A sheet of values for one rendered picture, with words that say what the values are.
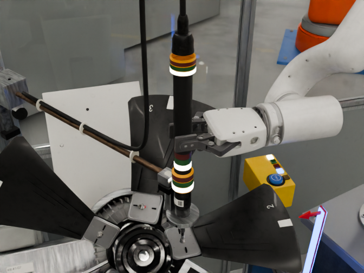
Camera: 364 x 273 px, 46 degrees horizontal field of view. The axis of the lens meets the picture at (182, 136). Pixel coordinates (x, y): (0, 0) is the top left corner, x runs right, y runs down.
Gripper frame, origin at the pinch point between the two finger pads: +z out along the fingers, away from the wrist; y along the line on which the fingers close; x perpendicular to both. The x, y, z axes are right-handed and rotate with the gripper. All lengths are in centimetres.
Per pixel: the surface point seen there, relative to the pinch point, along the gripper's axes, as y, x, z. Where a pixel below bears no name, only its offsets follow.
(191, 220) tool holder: -3.0, -19.3, -1.6
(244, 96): 70, -35, -45
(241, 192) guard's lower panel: 70, -85, -49
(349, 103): 70, -45, -93
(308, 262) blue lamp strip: 0, -46, -35
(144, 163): 7.7, -11.0, 5.8
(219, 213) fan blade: 4.9, -26.9, -11.0
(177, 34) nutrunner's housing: -0.7, 20.0, 1.4
